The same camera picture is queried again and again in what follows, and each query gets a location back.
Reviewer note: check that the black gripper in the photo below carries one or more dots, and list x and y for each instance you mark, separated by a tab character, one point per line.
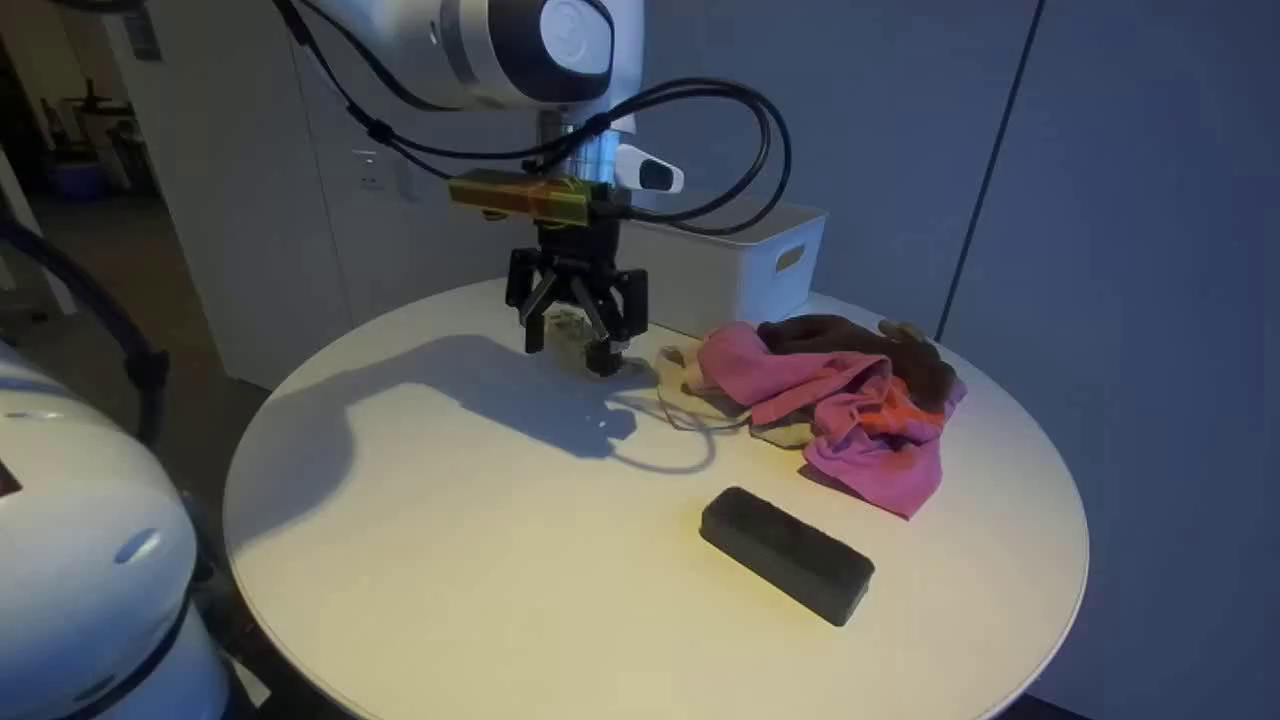
579	262

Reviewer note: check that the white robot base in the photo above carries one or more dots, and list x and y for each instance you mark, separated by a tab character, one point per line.
83	560

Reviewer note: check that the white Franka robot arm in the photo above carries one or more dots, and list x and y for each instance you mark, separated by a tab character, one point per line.
505	44

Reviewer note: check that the beige cloth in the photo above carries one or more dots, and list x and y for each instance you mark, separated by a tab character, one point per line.
695	400

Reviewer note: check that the white plastic bin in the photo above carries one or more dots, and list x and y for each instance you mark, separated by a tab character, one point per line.
726	273

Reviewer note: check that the pink cloth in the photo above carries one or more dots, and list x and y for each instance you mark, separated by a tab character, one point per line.
853	414

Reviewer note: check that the black rectangular block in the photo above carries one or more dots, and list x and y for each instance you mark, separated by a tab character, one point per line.
785	553

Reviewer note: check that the white cabinet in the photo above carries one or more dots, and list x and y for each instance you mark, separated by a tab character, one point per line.
252	241

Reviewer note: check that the brown cloth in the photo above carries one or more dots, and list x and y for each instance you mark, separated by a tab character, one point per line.
906	353

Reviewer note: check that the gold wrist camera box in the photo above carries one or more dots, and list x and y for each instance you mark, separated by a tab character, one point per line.
532	196

